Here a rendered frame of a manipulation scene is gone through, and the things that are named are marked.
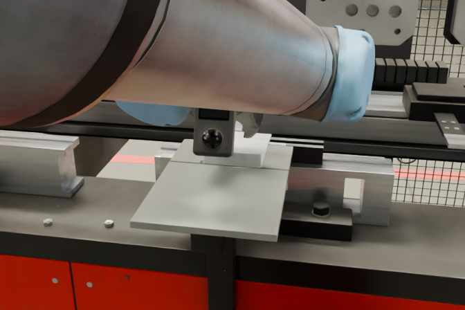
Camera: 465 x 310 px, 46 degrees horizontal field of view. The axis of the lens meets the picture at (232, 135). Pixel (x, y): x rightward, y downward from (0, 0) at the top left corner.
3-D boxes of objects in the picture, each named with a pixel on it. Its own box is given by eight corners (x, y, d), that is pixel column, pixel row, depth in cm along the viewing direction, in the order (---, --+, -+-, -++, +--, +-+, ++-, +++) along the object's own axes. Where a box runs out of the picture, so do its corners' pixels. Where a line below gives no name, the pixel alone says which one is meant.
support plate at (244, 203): (129, 228, 67) (129, 221, 66) (184, 144, 90) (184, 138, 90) (277, 242, 64) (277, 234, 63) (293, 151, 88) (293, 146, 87)
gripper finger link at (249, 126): (271, 108, 81) (257, 73, 73) (267, 143, 78) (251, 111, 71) (251, 108, 82) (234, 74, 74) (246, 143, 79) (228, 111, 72)
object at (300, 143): (201, 156, 91) (201, 139, 90) (205, 149, 94) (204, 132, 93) (322, 165, 88) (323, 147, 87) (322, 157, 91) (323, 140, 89)
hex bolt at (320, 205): (311, 216, 85) (311, 207, 85) (312, 208, 88) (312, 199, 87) (329, 218, 85) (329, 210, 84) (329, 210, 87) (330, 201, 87)
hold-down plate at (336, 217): (164, 224, 89) (163, 207, 88) (173, 207, 94) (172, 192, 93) (351, 241, 84) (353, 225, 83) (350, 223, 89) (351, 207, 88)
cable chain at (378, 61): (275, 77, 124) (275, 59, 122) (277, 70, 129) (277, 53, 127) (446, 85, 118) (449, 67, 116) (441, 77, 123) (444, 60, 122)
